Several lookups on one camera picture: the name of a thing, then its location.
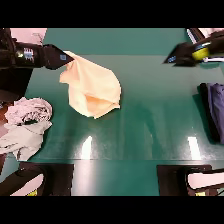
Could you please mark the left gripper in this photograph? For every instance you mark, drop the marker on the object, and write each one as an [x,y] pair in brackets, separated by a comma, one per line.
[53,56]

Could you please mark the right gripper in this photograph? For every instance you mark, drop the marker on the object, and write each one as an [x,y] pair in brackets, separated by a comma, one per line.
[183,55]

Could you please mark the cream T-shirt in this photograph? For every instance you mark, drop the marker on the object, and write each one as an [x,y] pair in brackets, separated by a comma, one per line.
[93,86]

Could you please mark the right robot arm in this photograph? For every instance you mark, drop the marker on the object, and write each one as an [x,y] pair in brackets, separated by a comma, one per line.
[213,45]

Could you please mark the black garment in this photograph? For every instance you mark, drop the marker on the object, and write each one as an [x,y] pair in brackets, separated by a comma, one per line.
[206,106]

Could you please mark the pale lilac garment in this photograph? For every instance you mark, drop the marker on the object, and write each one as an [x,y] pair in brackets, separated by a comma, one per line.
[30,110]

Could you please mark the purple garment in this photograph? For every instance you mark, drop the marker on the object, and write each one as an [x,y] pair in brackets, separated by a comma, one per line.
[218,110]

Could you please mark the light grey garment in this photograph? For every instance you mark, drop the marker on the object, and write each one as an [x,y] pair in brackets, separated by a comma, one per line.
[23,140]

